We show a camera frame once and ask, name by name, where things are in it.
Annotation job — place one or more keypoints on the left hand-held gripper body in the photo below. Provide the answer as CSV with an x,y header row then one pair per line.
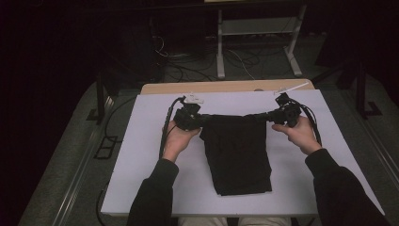
x,y
188,117

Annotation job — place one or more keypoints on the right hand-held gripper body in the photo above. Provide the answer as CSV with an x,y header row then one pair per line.
x,y
288,114

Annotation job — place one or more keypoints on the black pants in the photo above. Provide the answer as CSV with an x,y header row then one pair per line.
x,y
238,157

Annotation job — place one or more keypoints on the person's right hand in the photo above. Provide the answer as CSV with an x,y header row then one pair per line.
x,y
299,135

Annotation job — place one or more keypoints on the person's left hand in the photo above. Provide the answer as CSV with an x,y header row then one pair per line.
x,y
177,141

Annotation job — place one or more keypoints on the white metal stand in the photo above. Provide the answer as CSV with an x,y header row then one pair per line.
x,y
220,56

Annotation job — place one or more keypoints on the black metal stand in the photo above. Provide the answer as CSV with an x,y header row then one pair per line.
x,y
361,91
100,100

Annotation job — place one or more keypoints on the person's left leg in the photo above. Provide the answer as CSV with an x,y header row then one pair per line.
x,y
204,222

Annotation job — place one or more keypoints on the person's leg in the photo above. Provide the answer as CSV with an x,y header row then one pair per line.
x,y
204,222
263,222

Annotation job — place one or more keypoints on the person's right leg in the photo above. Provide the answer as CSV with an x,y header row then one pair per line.
x,y
263,222

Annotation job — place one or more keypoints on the metal floor rail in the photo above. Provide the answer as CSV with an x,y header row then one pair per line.
x,y
78,175
382,157

